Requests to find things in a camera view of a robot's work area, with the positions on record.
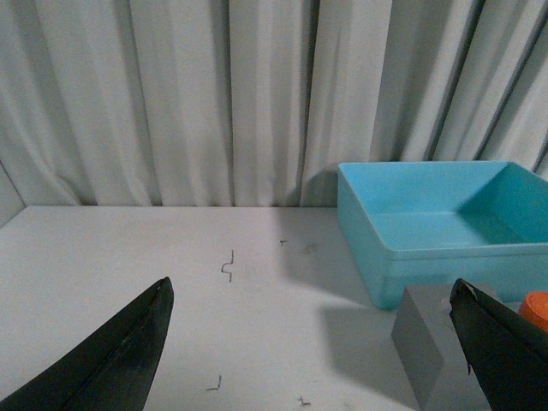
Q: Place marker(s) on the orange cylindrical part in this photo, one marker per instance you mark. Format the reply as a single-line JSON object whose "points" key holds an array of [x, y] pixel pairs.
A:
{"points": [[534, 308]]}

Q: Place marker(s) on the white pleated curtain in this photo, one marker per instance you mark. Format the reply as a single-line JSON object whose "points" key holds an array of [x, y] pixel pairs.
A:
{"points": [[256, 103]]}

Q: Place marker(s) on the gray block with round hole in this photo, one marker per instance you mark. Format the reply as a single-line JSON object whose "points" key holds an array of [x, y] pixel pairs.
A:
{"points": [[430, 352]]}

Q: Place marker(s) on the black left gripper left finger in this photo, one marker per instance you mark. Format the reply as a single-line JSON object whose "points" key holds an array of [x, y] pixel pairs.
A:
{"points": [[113, 368]]}

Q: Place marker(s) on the light blue plastic box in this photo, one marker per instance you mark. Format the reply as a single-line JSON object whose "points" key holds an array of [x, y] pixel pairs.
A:
{"points": [[435, 222]]}

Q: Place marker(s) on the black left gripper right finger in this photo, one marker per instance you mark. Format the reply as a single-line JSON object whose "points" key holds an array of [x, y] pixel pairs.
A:
{"points": [[507, 353]]}

